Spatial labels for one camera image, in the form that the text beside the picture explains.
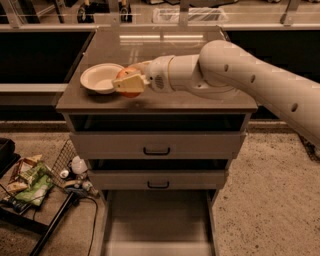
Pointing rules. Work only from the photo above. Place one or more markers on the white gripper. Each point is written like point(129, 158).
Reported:
point(159, 74)

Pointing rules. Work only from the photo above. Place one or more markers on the red apple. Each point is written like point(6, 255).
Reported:
point(124, 72)

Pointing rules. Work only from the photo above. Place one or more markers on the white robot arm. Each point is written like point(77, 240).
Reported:
point(219, 70)

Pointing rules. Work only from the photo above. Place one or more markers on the top drawer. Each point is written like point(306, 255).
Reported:
point(185, 136)

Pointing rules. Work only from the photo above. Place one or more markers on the drawer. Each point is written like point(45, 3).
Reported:
point(158, 174)
point(185, 136)
point(159, 223)

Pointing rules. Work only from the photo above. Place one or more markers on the grey drawer cabinet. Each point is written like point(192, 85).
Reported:
point(126, 47)

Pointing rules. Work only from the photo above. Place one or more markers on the middle drawer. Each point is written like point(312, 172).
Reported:
point(158, 174)

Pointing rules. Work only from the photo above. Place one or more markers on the bottom drawer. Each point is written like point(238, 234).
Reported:
point(159, 223)

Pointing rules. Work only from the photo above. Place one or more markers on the white bowl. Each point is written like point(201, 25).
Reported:
point(99, 78)

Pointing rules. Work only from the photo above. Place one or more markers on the clear plastic bin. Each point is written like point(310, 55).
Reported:
point(195, 15)

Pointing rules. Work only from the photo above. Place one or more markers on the white bottle in basket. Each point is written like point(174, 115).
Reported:
point(78, 165)

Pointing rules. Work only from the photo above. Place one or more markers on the green snack bag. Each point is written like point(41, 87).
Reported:
point(38, 183)

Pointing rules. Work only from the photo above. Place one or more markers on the black box left edge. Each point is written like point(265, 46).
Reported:
point(8, 156)

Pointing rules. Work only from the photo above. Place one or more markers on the brown snack bag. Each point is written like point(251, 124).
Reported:
point(16, 182)

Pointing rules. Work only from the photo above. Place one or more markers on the black bar stand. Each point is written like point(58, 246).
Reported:
point(70, 199)

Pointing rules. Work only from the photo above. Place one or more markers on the wire basket left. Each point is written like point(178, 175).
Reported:
point(64, 178)

